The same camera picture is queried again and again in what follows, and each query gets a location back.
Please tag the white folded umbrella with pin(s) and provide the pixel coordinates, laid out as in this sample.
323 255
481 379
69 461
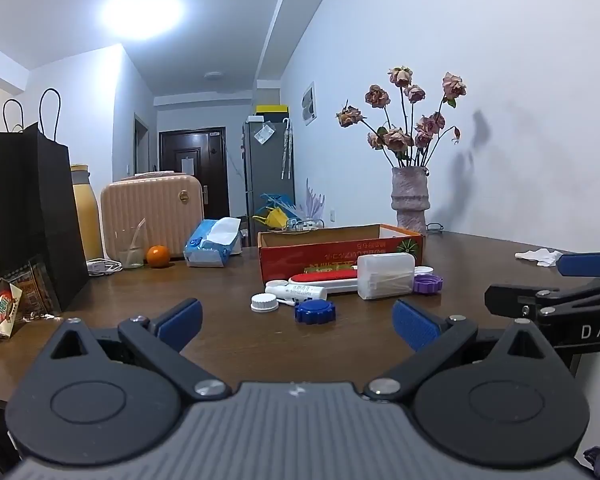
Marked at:
286 150

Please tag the red and white case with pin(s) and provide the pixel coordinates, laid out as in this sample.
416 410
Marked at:
325 277

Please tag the dark wooden door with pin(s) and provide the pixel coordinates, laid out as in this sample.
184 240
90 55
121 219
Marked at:
212 170

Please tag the blue tissue pack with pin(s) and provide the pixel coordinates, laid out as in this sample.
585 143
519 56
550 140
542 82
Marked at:
210 245

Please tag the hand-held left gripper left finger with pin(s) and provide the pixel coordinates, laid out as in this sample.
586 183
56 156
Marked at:
180 322

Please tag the pink suitcase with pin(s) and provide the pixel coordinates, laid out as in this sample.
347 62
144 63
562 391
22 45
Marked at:
150 205

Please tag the white ribbed jar lid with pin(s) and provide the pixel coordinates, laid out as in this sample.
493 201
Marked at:
264 303

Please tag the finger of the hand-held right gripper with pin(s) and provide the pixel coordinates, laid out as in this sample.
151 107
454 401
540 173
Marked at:
510 300
585 263

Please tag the dried pink roses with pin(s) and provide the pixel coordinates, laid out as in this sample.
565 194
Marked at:
397 137

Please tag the blue jar lid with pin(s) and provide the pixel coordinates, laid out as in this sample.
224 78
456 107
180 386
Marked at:
315 311

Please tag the black paper bag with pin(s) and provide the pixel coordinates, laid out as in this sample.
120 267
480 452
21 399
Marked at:
35 210

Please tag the white tube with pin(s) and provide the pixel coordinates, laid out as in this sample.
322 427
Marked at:
302 291

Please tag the red white snack packet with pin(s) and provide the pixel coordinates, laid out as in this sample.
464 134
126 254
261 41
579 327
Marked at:
2 307

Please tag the purple jar lid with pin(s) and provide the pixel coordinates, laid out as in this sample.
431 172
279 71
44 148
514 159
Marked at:
427 285

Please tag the red cardboard box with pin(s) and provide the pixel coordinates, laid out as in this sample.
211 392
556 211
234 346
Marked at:
310 255

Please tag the blue plastic rack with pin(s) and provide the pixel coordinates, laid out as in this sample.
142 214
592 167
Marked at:
270 199

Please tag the orange fruit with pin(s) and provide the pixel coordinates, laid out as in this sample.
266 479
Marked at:
158 256

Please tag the paper note on fridge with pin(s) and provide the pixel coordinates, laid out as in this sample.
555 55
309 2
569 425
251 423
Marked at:
263 135

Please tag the crumpled white tissue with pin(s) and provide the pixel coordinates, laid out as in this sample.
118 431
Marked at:
540 256

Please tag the yellow bottle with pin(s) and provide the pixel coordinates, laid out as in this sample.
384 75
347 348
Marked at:
87 215

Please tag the yellow plastic item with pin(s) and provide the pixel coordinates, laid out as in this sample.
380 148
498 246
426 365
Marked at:
276 219

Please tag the wall picture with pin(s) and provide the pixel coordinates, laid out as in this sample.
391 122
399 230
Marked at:
308 103

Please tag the side doorway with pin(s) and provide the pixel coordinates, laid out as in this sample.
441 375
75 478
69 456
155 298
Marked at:
141 147

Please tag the clear glass cup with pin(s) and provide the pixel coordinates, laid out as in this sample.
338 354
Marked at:
130 257

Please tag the white plastic swab box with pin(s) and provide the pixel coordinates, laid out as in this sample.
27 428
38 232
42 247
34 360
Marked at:
385 277

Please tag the small hallway ceiling light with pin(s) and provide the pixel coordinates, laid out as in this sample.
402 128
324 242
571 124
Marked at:
213 76

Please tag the purple decorative plant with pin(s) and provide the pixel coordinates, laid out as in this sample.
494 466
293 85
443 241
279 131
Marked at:
312 202

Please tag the yellow box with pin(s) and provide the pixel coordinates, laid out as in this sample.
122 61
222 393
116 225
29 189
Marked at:
272 110

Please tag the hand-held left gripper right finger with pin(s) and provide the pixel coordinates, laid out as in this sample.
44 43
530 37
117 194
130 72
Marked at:
414 322

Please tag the round ceiling light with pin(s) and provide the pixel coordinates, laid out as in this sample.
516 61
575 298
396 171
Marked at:
142 10

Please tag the grey stone vase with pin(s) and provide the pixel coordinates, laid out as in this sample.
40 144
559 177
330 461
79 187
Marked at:
410 200

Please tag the clear snack bag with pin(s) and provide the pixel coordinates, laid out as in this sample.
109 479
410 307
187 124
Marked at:
37 290

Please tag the clear straw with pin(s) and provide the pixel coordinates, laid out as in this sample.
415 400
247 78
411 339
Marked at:
140 230

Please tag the grey fridge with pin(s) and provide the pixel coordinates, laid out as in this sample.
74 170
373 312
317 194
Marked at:
267 170

